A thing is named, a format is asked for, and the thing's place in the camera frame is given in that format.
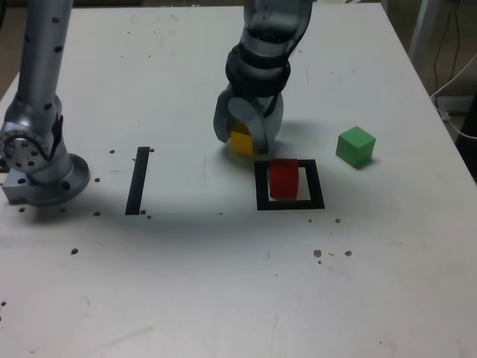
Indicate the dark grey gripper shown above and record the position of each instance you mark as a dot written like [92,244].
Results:
[262,101]

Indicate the yellow cube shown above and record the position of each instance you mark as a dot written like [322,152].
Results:
[241,143]

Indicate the red cube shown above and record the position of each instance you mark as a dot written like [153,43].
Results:
[284,179]

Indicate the green cube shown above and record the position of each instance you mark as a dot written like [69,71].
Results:
[354,147]

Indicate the black tape square outline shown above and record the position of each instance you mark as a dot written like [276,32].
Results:
[261,186]

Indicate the black tape strip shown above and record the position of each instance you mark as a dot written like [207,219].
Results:
[137,179]

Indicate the white metal post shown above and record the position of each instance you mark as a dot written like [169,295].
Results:
[421,30]

